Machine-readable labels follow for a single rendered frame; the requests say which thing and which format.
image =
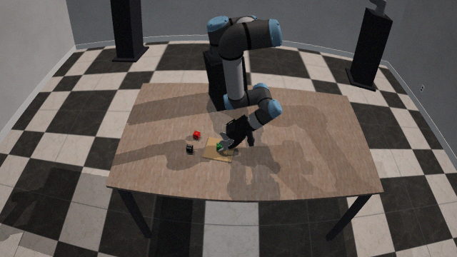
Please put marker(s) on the tan flat mat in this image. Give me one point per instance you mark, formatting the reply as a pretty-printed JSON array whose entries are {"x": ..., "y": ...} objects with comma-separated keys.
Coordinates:
[{"x": 211, "y": 152}]

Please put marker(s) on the red die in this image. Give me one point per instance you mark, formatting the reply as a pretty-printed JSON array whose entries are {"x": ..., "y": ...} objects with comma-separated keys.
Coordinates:
[{"x": 196, "y": 135}]

